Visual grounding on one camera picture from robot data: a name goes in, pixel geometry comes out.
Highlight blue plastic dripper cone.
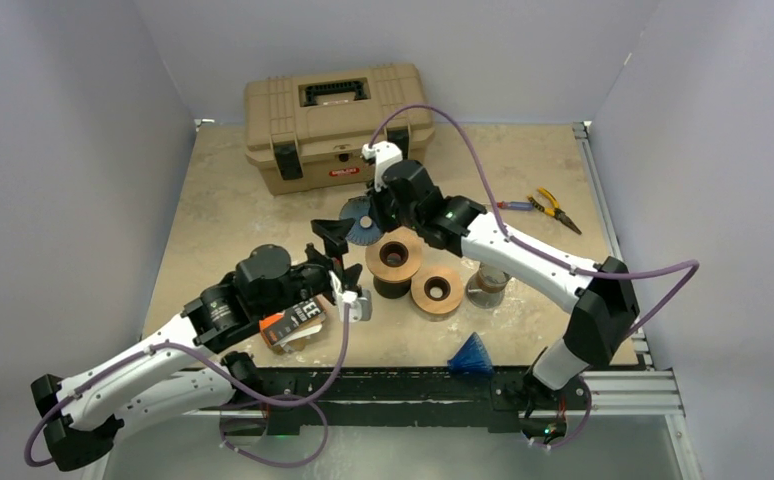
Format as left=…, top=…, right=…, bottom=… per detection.
left=339, top=196, right=383, bottom=246

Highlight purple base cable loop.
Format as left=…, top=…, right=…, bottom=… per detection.
left=218, top=397, right=330, bottom=469

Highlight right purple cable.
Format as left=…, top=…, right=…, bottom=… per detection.
left=368, top=104, right=701, bottom=372

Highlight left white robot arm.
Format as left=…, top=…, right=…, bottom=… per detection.
left=31, top=219, right=371, bottom=472

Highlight wooden dripper ring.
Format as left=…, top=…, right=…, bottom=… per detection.
left=365, top=227, right=425, bottom=285
left=410, top=265, right=465, bottom=316

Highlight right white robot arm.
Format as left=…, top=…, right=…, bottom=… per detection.
left=367, top=159, right=640, bottom=407

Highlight yellow black pliers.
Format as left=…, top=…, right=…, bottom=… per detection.
left=527, top=187, right=582, bottom=235

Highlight tan plastic toolbox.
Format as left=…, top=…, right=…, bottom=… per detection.
left=244, top=63, right=435, bottom=196

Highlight aluminium frame rail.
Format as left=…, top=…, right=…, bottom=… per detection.
left=572, top=121, right=703, bottom=480

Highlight blue red screwdriver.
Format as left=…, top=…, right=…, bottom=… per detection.
left=495, top=201, right=535, bottom=211

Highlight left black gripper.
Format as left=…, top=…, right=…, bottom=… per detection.
left=257, top=218, right=363, bottom=319

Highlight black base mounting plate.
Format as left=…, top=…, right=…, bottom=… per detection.
left=222, top=353, right=592, bottom=443

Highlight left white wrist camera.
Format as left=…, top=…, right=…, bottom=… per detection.
left=330, top=273, right=373, bottom=323

